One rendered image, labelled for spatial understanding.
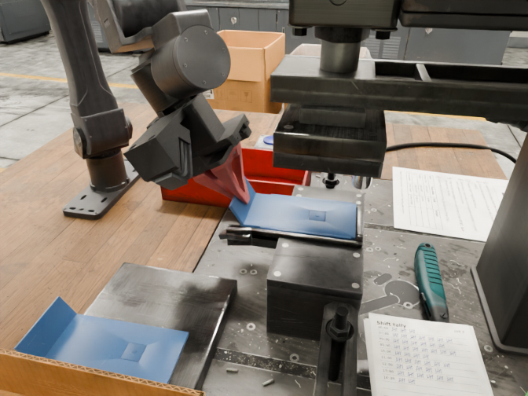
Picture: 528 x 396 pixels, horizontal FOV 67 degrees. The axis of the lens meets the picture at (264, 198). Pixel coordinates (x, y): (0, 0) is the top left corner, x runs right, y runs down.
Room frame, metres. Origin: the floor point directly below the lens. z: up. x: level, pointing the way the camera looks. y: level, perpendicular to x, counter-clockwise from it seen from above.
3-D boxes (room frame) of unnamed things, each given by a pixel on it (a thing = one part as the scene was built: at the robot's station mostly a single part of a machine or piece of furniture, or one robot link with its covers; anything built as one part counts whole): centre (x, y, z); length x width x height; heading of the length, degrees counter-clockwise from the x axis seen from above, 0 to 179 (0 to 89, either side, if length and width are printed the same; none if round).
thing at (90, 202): (0.64, 0.28, 0.94); 0.20 x 0.07 x 0.08; 168
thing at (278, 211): (0.42, -0.04, 1.00); 0.15 x 0.07 x 0.03; 78
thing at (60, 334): (0.27, 0.16, 0.93); 0.15 x 0.07 x 0.03; 79
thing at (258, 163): (0.63, 0.05, 0.93); 0.25 x 0.12 x 0.06; 78
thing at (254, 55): (2.97, 0.17, 0.43); 0.59 x 0.54 x 0.58; 164
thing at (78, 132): (0.64, 0.28, 1.00); 0.09 x 0.06 x 0.06; 131
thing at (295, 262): (0.40, -0.07, 0.98); 0.20 x 0.10 x 0.01; 168
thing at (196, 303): (0.31, 0.13, 0.91); 0.17 x 0.16 x 0.02; 168
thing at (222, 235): (0.39, 0.02, 0.98); 0.07 x 0.02 x 0.01; 78
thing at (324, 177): (0.57, -0.11, 0.95); 0.15 x 0.03 x 0.10; 168
